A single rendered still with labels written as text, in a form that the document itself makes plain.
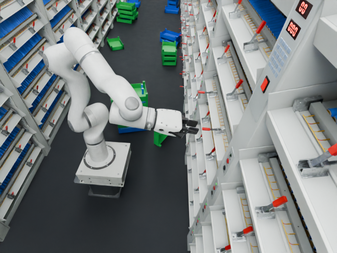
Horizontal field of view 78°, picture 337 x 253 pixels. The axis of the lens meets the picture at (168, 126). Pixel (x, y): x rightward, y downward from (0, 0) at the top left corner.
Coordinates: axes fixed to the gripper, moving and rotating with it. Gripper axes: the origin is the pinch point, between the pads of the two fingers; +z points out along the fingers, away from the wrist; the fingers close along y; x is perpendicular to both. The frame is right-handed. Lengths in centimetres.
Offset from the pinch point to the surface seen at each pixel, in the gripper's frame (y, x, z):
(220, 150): -3.0, 7.8, 15.2
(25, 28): 101, 33, -110
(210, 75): 49, 5, 17
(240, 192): -22.5, 5.0, 18.0
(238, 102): 4.2, -13.0, 13.8
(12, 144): 35, 86, -102
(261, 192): -31.0, -12.3, 12.1
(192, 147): 43, 66, 27
